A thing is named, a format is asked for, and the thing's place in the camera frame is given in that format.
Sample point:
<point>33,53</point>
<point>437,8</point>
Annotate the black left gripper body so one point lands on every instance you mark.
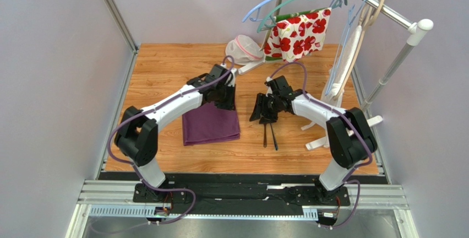
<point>224,99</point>

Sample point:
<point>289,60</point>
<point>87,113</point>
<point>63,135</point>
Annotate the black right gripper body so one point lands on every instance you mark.
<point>264,106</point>

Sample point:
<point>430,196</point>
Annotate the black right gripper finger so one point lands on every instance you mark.
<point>265,119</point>
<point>256,114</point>

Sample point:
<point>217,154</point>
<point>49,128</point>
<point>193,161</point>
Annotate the purple cloth napkin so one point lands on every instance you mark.
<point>208,124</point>

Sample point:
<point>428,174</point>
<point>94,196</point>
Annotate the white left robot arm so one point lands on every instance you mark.
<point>137,134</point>

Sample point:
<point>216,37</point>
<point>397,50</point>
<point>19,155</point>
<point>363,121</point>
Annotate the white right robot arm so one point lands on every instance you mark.
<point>350,138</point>

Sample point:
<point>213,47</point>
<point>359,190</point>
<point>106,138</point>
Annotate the white mesh laundry bag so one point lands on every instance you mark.
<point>244,50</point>

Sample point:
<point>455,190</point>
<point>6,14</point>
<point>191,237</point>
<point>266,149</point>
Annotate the white towel on hanger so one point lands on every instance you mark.
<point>333,90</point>

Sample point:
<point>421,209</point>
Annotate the red poppy floral cloth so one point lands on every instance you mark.
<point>297,36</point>

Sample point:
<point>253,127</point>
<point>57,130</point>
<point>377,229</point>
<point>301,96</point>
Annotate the metal clothes rack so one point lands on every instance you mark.
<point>417,31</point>

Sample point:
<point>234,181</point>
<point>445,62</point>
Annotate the blue thin wire hanger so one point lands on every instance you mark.
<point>347,31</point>

